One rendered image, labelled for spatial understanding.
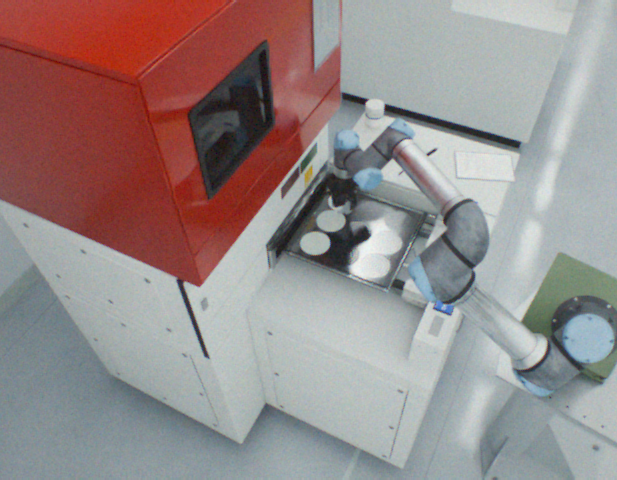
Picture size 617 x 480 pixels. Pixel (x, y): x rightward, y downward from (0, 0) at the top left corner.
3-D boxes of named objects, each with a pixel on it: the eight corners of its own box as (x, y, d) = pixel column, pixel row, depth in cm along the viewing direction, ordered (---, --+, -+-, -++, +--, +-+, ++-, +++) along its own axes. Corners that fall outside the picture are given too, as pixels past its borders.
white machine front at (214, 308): (204, 356, 164) (175, 280, 133) (322, 187, 210) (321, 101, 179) (212, 361, 163) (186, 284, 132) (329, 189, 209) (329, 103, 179)
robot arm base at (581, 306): (624, 314, 150) (627, 318, 141) (603, 362, 152) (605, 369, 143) (569, 293, 156) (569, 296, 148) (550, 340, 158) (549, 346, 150)
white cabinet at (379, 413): (267, 411, 237) (245, 311, 175) (356, 256, 292) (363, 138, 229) (403, 478, 217) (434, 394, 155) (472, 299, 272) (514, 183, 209)
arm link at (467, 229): (501, 228, 123) (390, 108, 151) (465, 259, 126) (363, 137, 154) (517, 240, 131) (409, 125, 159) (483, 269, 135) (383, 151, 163)
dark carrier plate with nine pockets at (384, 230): (289, 250, 180) (289, 249, 180) (333, 185, 200) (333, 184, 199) (385, 288, 170) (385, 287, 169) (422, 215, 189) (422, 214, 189)
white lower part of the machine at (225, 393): (114, 382, 247) (42, 278, 185) (212, 257, 294) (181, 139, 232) (244, 452, 225) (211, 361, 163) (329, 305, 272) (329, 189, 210)
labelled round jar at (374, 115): (361, 126, 211) (362, 106, 203) (368, 116, 215) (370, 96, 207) (378, 131, 208) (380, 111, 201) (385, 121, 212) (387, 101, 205)
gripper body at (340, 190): (324, 194, 182) (325, 169, 172) (346, 186, 184) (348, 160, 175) (335, 210, 178) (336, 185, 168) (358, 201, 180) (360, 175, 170)
